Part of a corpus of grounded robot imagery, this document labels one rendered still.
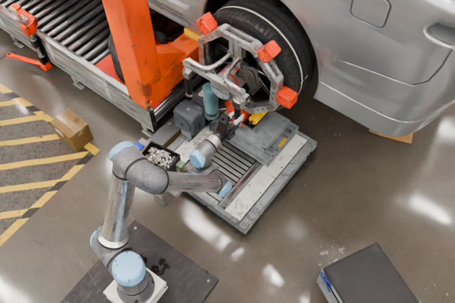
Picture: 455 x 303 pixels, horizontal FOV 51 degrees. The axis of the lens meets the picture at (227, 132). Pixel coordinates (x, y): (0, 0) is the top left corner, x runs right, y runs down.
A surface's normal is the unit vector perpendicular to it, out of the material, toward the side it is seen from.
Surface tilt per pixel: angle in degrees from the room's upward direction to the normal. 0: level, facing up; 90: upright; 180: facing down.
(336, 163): 0
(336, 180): 0
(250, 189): 0
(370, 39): 90
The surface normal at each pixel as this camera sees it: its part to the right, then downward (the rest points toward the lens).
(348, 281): -0.01, -0.58
